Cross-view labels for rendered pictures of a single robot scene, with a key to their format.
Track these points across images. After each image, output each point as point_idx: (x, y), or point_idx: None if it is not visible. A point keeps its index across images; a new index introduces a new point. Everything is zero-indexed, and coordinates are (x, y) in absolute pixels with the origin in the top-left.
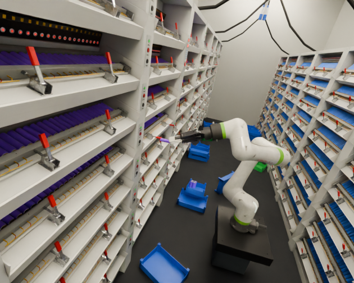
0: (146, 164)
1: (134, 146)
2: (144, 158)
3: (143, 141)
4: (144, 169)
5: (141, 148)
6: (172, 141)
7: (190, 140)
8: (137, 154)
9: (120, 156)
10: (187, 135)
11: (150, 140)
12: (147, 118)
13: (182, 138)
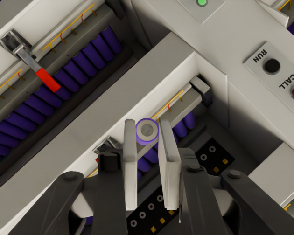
0: (20, 39)
1: None
2: (18, 72)
3: (150, 108)
4: (38, 5)
5: (205, 57)
6: (171, 130)
7: (106, 229)
8: (222, 22)
9: (275, 2)
10: (289, 216)
11: (113, 130)
12: (271, 186)
13: (206, 176)
